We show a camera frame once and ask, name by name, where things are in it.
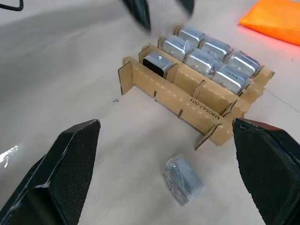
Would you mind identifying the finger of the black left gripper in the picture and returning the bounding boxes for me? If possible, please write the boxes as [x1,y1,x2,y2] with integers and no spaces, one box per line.
[120,0,152,31]
[174,0,195,17]

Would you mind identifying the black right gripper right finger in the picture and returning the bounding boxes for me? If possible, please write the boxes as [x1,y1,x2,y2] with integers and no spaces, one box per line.
[232,117,300,225]

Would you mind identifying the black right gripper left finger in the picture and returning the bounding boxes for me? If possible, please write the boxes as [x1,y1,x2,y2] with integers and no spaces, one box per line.
[0,119,102,225]

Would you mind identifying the brown cardboard divider tray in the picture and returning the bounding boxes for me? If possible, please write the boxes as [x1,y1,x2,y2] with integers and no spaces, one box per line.
[118,22,276,150]

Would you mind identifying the orange fabric bag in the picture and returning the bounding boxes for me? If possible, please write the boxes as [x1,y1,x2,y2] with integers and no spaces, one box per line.
[239,0,300,46]

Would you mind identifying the plastic-wrapped silver camera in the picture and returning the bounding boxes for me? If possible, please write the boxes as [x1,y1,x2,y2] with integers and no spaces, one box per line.
[162,35,189,62]
[186,48,218,76]
[226,51,262,79]
[178,25,206,45]
[200,37,232,63]
[161,154,205,207]
[210,65,247,95]

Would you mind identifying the unwrapped silver black camera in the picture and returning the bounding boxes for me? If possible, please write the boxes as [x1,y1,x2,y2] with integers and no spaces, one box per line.
[142,52,177,78]

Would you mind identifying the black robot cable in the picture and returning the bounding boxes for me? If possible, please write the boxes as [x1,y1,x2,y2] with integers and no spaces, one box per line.
[0,0,24,12]

